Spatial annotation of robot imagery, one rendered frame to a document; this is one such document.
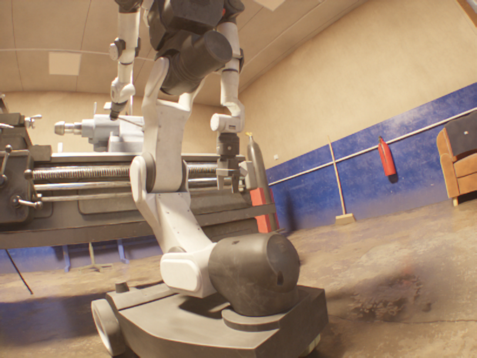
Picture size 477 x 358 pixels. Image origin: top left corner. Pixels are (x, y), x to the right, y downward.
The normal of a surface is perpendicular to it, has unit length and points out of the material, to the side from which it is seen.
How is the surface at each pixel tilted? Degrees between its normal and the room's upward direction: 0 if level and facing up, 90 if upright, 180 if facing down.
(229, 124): 109
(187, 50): 113
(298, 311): 90
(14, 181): 90
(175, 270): 90
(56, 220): 90
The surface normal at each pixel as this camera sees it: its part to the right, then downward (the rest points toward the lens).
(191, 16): 0.57, 0.14
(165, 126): 0.73, 0.13
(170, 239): -0.68, 0.00
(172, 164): 0.73, -0.11
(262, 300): -0.16, -0.14
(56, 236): 0.60, -0.25
